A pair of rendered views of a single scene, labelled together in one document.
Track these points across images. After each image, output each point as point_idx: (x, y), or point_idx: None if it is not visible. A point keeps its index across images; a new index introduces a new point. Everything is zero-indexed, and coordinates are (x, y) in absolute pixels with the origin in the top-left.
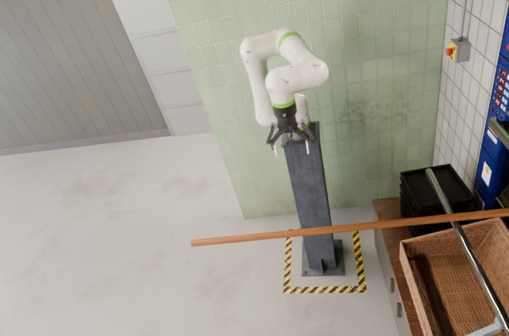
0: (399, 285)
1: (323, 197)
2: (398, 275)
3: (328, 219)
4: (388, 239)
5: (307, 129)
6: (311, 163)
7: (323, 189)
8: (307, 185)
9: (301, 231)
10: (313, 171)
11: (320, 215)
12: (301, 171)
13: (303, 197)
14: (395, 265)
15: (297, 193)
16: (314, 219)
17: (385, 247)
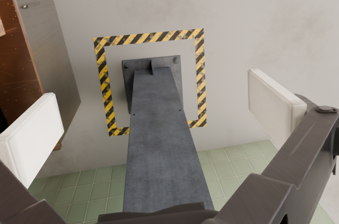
0: None
1: (134, 135)
2: None
3: (132, 110)
4: (26, 70)
5: None
6: (147, 191)
7: (130, 147)
8: (163, 151)
9: None
10: (146, 176)
11: (145, 113)
12: (172, 175)
13: (172, 133)
14: (11, 19)
15: (184, 138)
16: (155, 108)
17: (31, 54)
